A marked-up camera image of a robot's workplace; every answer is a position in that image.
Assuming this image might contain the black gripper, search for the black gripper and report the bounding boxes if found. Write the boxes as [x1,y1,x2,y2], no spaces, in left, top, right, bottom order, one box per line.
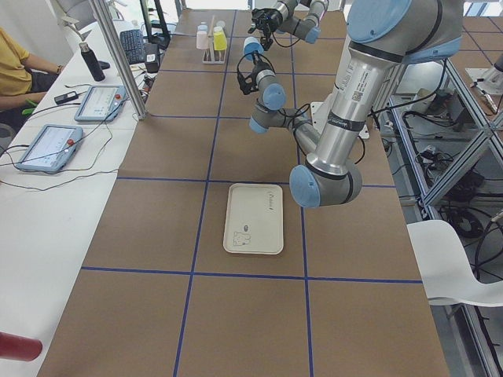
[237,53,275,95]
[248,8,283,50]

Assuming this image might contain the yellow plastic cup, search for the yellow plastic cup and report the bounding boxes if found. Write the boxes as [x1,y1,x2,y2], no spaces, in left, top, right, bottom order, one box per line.
[213,29,228,51]

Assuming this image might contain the pink plastic cup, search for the pink plastic cup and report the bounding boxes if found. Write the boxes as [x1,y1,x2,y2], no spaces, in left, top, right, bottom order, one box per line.
[196,30,209,50]

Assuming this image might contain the cream plastic cup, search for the cream plastic cup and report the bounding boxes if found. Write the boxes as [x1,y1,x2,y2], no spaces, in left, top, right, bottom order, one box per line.
[215,21,226,31]

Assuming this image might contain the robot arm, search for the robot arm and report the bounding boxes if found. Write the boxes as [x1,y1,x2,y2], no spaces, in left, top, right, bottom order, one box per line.
[248,0,329,50]
[238,1,463,208]

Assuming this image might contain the wooden rack dowel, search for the wooden rack dowel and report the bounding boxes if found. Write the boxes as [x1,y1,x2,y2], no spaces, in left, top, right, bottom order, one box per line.
[207,15,215,45]

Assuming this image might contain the black keyboard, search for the black keyboard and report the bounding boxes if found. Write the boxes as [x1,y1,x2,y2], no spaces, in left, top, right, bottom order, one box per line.
[119,29,145,64]

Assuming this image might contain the cream plastic tray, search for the cream plastic tray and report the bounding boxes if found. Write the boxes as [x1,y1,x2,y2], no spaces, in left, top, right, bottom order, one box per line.
[223,183,284,255]

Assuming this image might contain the far teach pendant tablet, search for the far teach pendant tablet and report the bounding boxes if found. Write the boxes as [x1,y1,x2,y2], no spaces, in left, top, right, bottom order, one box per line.
[74,85,127,123]

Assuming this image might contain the teach pendant tablet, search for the teach pendant tablet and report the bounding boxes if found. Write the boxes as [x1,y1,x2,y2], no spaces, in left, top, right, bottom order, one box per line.
[14,124,84,174]
[74,85,127,123]

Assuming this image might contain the black water bottle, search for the black water bottle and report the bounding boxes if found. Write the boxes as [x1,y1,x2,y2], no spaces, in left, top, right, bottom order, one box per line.
[79,42,105,82]

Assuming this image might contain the near teach pendant tablet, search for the near teach pendant tablet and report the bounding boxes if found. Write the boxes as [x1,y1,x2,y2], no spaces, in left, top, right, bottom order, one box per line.
[14,124,84,174]

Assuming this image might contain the person in yellow shirt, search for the person in yellow shirt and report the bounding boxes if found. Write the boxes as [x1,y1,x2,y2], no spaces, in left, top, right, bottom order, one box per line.
[1,30,65,131]

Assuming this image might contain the white chair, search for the white chair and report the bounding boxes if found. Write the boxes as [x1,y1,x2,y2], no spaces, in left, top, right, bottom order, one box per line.
[407,220,502,307]

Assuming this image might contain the red cylinder bottle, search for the red cylinder bottle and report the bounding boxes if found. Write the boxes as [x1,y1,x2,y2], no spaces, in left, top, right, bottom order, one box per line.
[0,332,42,361]

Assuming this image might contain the white wire cup rack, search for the white wire cup rack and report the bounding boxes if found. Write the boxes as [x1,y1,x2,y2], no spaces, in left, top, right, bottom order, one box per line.
[200,15,229,64]

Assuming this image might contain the aluminium frame post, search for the aluminium frame post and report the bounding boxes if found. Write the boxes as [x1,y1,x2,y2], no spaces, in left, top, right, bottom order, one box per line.
[89,0,147,120]

